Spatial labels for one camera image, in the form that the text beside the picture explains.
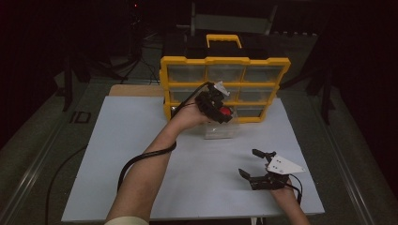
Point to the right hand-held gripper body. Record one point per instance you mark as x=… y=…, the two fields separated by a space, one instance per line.
x=281 y=165

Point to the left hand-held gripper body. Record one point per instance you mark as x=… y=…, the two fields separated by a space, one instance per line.
x=210 y=100

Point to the red round disc black rim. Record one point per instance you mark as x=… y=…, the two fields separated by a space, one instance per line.
x=225 y=111

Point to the clear plastic drawer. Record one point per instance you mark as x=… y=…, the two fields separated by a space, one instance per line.
x=219 y=131

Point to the yellow drawer organizer cabinet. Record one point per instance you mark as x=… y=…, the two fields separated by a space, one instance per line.
x=225 y=61

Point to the person's left hand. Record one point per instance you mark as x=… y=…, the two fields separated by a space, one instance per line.
x=191 y=117

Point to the person's right hand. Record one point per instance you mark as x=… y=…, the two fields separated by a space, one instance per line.
x=283 y=193

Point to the black stand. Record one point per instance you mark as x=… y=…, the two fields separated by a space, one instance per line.
x=325 y=93
x=67 y=84

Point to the beige sleeve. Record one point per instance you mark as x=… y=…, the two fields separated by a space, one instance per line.
x=126 y=221

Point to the grey metal frame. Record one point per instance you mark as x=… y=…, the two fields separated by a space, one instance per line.
x=231 y=23

